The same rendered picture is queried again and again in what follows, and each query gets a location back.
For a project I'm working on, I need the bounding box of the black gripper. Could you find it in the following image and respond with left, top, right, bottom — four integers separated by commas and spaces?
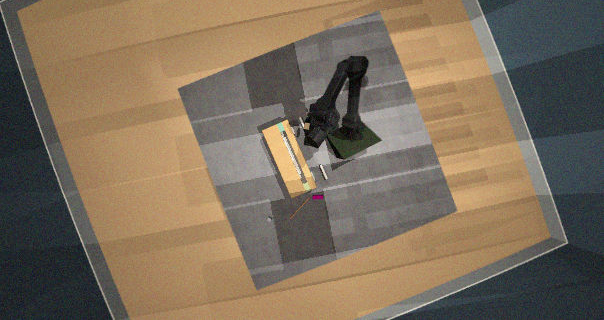
303, 103, 315, 146

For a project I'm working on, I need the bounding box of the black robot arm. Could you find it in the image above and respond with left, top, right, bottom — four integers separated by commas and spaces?
307, 56, 368, 148

